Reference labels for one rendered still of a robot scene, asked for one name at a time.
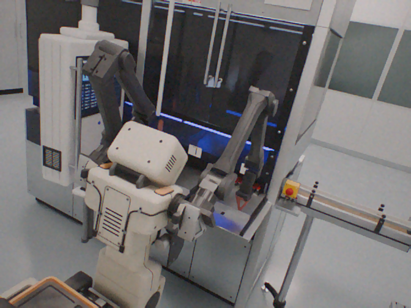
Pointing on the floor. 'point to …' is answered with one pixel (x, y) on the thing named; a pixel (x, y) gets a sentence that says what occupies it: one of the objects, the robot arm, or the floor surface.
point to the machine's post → (288, 141)
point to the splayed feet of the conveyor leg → (273, 295)
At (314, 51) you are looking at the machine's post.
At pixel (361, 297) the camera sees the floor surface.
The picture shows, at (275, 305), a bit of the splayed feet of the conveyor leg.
